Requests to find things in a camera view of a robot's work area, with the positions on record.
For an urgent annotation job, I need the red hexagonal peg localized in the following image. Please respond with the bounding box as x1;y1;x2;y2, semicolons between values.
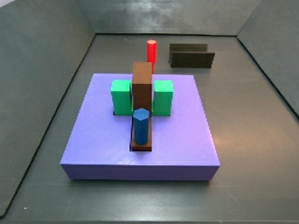
146;39;156;73

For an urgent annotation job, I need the purple base board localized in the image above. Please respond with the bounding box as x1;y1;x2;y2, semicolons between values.
60;73;220;181

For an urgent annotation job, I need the blue hexagonal peg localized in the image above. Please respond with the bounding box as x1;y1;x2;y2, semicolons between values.
133;108;149;145

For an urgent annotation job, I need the brown L-shaped block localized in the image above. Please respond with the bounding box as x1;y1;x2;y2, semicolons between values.
130;62;152;151

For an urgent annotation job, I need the right green block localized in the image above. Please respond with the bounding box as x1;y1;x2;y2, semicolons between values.
153;80;173;116

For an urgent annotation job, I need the green block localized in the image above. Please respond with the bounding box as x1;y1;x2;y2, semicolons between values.
153;80;173;116
110;80;132;116

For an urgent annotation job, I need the left green block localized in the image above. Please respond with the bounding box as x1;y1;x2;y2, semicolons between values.
110;80;132;116

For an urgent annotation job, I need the black stepped block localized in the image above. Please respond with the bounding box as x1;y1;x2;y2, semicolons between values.
169;44;214;68

